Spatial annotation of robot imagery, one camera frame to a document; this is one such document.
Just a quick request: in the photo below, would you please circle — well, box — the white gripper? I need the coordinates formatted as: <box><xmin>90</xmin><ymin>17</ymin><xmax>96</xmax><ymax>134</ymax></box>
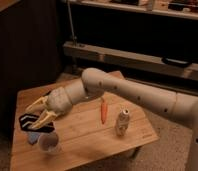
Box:
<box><xmin>25</xmin><ymin>87</ymin><xmax>72</xmax><ymax>130</ymax></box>

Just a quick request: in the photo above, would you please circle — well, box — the metal pole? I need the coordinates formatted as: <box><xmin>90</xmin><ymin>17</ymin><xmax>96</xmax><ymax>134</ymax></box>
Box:
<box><xmin>66</xmin><ymin>0</ymin><xmax>77</xmax><ymax>46</ymax></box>

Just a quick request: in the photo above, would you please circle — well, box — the orange carrot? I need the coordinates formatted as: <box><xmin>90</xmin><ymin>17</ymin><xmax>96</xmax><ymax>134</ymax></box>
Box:
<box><xmin>100</xmin><ymin>98</ymin><xmax>108</xmax><ymax>124</ymax></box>

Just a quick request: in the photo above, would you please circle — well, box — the upper shelf with clutter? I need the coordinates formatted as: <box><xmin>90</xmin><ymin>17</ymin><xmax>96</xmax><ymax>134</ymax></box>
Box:
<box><xmin>61</xmin><ymin>0</ymin><xmax>198</xmax><ymax>20</ymax></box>

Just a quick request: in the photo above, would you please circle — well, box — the white ceramic cup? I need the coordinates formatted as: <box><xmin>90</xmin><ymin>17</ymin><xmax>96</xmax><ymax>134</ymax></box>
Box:
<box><xmin>37</xmin><ymin>132</ymin><xmax>60</xmax><ymax>155</ymax></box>

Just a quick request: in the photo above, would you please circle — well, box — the wooden table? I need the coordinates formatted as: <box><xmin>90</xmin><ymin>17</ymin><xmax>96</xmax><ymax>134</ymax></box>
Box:
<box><xmin>9</xmin><ymin>70</ymin><xmax>160</xmax><ymax>171</ymax></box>

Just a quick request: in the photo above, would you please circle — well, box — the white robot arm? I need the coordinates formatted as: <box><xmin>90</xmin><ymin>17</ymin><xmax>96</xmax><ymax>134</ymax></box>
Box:
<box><xmin>25</xmin><ymin>68</ymin><xmax>198</xmax><ymax>171</ymax></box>

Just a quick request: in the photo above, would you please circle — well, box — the black whiteboard eraser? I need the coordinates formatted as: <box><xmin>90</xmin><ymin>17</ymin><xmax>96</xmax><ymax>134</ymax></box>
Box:
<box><xmin>19</xmin><ymin>113</ymin><xmax>55</xmax><ymax>133</ymax></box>

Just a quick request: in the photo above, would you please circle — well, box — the metal shelf rail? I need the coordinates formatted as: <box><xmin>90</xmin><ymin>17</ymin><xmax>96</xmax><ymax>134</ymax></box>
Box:
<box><xmin>63</xmin><ymin>41</ymin><xmax>198</xmax><ymax>81</ymax></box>

